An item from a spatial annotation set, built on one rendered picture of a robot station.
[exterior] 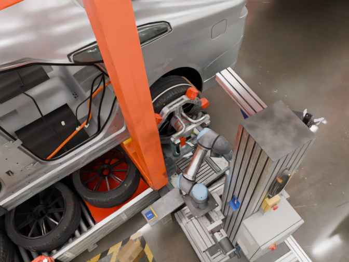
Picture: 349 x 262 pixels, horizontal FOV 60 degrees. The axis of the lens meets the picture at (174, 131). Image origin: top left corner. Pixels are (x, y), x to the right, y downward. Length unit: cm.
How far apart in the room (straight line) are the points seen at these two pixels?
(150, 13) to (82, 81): 115
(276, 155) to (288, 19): 422
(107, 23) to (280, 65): 356
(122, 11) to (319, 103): 337
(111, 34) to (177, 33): 113
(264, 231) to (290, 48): 337
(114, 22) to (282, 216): 155
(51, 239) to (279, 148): 225
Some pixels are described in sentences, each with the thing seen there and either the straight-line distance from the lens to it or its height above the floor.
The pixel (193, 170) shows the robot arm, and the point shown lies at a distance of 233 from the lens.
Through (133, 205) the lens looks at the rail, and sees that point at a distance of 309.
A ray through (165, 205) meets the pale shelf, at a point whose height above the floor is 45.
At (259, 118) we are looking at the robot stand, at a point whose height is 203.
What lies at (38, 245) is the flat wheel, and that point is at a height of 50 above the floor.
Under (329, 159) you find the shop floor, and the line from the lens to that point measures 392.
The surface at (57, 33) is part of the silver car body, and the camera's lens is 221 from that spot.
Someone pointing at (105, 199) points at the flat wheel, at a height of 50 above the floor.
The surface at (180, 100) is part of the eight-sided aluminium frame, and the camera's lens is 270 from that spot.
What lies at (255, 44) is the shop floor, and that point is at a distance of 490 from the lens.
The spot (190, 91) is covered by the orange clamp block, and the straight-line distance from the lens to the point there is 270.
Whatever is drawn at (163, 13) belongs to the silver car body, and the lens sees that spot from 242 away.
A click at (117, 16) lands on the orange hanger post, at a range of 138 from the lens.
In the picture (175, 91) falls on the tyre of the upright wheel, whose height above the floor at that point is 118.
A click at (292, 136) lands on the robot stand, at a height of 203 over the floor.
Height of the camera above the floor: 322
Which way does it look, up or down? 57 degrees down
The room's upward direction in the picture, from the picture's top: 7 degrees counter-clockwise
